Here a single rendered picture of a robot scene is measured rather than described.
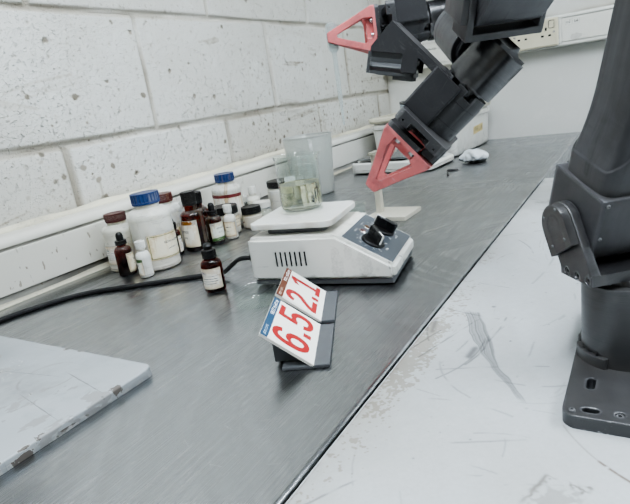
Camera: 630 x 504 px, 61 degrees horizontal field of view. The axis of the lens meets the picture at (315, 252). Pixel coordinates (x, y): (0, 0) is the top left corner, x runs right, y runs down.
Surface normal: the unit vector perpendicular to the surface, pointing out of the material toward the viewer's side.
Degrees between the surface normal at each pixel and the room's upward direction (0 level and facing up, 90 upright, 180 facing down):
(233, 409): 0
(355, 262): 90
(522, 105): 90
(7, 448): 0
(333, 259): 90
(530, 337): 0
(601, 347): 90
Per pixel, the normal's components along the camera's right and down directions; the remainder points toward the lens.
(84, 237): 0.85, 0.02
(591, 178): -0.97, 0.20
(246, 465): -0.14, -0.95
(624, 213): 0.17, 0.57
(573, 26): -0.50, 0.31
